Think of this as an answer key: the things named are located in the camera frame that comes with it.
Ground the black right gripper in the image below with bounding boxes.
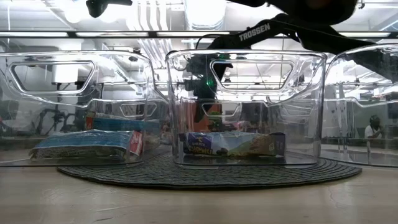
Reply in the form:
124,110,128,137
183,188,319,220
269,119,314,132
183,54,234,123

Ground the dark blue wrapper granola bar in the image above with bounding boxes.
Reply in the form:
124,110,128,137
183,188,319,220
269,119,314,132
178,131,287,158

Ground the round grey woven placemat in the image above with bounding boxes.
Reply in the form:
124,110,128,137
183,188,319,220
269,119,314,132
57,152,363,190

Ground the clear plastic bin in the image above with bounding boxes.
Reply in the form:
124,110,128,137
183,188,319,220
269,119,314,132
164,49,327,167
320,43,398,169
0,50,170,167

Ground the person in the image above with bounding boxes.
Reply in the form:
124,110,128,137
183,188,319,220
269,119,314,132
364,114,385,140

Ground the silver ventilation duct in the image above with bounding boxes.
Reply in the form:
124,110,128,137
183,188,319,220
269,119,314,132
183,0,228,30

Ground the black aluminium frame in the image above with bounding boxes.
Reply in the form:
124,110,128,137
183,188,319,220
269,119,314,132
0,30,398,40

